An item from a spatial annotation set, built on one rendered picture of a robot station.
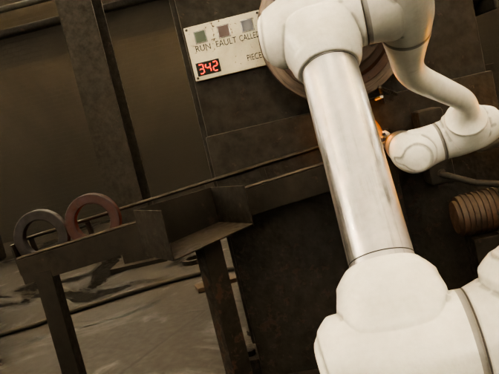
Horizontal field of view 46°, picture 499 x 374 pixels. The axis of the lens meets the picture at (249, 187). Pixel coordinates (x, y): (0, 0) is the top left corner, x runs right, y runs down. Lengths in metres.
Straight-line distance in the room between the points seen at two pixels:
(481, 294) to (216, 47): 1.40
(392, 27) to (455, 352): 0.58
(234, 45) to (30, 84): 6.77
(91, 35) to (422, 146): 3.47
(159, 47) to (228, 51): 6.16
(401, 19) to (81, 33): 3.74
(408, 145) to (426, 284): 0.73
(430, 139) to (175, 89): 6.69
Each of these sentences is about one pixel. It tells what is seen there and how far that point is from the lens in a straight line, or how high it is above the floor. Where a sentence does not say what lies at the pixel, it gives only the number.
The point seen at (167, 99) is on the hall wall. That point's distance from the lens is 8.10.
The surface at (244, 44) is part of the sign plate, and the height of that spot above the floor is 1.14.
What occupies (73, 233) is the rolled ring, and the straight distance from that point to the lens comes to 2.05.
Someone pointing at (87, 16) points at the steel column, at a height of 1.90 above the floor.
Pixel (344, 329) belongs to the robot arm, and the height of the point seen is 0.59.
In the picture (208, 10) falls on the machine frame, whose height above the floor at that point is 1.28.
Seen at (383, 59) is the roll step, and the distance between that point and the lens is 1.89.
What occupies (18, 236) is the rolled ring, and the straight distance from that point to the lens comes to 2.12.
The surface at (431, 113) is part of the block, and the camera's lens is 1.93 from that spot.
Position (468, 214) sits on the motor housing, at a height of 0.49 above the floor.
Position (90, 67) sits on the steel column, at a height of 1.54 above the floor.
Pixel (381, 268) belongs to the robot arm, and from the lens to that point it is 0.84.
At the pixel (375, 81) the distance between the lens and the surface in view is 1.90.
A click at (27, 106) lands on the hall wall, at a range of 8.66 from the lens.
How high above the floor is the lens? 0.90
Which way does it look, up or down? 6 degrees down
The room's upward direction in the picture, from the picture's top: 13 degrees counter-clockwise
